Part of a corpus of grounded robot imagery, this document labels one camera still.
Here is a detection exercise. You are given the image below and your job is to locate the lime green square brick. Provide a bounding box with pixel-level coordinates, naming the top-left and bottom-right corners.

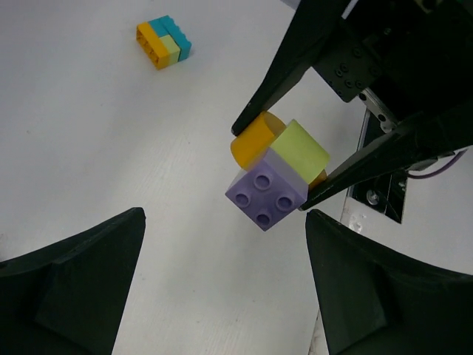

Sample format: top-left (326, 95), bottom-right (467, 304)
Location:
top-left (270, 120), bottom-right (330, 185)

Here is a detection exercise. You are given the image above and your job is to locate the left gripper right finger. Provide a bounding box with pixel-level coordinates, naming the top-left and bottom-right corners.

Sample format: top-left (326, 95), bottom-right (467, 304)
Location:
top-left (305, 210), bottom-right (472, 354)

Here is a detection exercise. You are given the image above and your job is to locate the lime green block brick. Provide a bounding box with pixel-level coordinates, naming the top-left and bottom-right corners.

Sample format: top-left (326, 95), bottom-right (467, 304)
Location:
top-left (160, 35), bottom-right (180, 66)

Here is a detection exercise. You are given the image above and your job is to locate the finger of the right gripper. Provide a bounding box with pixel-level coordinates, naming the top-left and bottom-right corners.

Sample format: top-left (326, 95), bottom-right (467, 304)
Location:
top-left (300, 106), bottom-right (472, 211)
top-left (231, 0), bottom-right (349, 135)

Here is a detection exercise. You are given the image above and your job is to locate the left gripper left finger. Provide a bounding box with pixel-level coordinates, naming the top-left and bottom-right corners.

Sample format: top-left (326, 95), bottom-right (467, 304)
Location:
top-left (1, 207), bottom-right (146, 354)

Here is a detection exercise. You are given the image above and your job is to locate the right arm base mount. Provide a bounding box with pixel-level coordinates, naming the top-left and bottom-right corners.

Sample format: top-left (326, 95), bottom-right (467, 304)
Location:
top-left (349, 92), bottom-right (411, 225)

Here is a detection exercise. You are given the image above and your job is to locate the purple square brick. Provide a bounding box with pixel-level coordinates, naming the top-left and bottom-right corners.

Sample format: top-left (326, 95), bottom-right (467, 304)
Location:
top-left (225, 148), bottom-right (308, 231)

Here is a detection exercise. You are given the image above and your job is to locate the orange oval brick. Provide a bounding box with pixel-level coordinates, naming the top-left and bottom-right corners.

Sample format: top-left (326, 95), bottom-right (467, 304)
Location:
top-left (230, 112), bottom-right (327, 190)

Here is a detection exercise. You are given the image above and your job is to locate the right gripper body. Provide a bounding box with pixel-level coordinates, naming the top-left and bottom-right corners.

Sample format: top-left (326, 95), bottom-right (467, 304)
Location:
top-left (313, 1), bottom-right (472, 123)

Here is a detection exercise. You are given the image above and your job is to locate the teal short brick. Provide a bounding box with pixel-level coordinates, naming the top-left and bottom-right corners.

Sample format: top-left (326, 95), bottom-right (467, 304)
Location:
top-left (149, 18), bottom-right (169, 37)

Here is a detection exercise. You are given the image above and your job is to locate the orange long brick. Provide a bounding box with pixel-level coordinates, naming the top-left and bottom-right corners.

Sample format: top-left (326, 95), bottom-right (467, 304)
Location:
top-left (136, 22), bottom-right (170, 70)

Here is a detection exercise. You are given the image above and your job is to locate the teal long brick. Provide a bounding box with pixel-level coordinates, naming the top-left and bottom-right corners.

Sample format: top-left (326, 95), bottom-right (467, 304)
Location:
top-left (159, 16), bottom-right (192, 61)

